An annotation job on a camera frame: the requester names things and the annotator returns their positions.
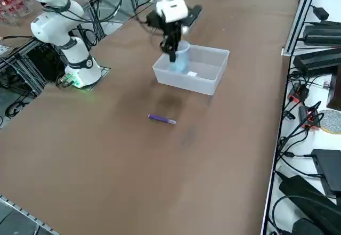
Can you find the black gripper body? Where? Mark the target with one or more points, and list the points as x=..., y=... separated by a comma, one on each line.
x=194, y=15

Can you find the blue pencil holder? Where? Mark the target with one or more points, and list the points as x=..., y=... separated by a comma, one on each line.
x=182, y=61

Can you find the purple marker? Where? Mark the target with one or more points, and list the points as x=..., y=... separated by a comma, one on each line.
x=162, y=118

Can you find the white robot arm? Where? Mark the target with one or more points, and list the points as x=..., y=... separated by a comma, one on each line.
x=53, y=30

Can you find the clear plastic box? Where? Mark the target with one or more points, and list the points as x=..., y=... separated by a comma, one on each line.
x=186, y=81

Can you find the flat black box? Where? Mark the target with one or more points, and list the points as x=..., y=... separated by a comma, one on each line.
x=329, y=171

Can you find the white label sticker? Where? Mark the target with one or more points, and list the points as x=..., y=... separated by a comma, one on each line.
x=192, y=73

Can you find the small black power adapter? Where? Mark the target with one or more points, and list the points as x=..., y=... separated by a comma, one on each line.
x=321, y=12

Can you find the red and black connector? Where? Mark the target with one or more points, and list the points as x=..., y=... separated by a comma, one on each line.
x=310, y=119
x=298, y=92

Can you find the long black power brick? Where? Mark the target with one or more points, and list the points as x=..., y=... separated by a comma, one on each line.
x=317, y=60
x=322, y=36

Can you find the clear acrylic rack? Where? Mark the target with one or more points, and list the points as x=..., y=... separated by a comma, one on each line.
x=14, y=6

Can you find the round grey coaster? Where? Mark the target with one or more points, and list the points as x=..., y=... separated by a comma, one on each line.
x=331, y=121

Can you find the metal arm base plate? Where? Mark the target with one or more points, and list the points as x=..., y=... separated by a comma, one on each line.
x=102, y=71

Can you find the aluminium frame post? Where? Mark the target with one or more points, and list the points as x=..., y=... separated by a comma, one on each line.
x=299, y=16

